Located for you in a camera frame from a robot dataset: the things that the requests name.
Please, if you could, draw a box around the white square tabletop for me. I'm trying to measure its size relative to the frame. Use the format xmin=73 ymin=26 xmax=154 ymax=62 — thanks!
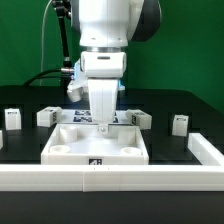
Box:
xmin=41 ymin=124 xmax=149 ymax=165

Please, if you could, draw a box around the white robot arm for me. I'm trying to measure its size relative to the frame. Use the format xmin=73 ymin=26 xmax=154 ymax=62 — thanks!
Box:
xmin=68 ymin=0 xmax=162 ymax=134

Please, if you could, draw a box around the black cable bundle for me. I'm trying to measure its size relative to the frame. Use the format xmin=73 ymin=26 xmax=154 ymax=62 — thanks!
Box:
xmin=23 ymin=67 xmax=75 ymax=87

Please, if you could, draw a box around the white marker sheet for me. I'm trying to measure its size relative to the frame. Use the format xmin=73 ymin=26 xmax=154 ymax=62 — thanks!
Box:
xmin=59 ymin=109 xmax=128 ymax=124

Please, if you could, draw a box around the white cable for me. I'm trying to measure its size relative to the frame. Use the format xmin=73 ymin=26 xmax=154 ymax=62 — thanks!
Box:
xmin=39 ymin=0 xmax=54 ymax=87

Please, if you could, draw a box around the white U-shaped fence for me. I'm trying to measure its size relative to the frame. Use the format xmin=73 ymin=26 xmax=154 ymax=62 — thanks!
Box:
xmin=0 ymin=133 xmax=224 ymax=192

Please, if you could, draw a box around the black camera stand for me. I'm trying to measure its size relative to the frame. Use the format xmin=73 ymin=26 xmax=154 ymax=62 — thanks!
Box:
xmin=52 ymin=0 xmax=72 ymax=67

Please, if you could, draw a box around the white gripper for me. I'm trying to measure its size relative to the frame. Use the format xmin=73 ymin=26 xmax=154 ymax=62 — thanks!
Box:
xmin=81 ymin=51 xmax=126 ymax=134

